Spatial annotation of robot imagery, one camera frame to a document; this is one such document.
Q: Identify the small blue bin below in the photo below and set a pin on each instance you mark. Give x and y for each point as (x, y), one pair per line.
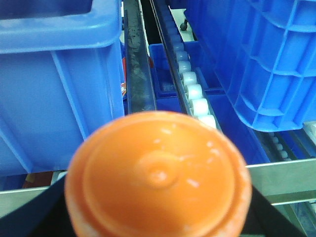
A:
(241, 135)

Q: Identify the stainless steel shelf beam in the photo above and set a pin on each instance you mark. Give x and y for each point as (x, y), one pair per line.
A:
(279, 182)

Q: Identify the white roller conveyor track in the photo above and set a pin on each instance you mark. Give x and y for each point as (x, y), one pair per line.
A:
(185, 77)

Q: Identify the orange suction cup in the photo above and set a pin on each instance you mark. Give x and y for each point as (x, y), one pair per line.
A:
(158, 174)

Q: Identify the large blue crate left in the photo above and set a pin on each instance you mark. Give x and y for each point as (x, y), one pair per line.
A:
(60, 79)

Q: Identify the large blue crate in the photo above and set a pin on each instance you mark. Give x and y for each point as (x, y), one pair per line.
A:
(263, 53)
(60, 79)

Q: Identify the large blue crate right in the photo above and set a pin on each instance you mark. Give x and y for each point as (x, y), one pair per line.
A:
(263, 53)

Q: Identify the grey metal guide rail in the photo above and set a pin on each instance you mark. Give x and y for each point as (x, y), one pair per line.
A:
(140, 90)

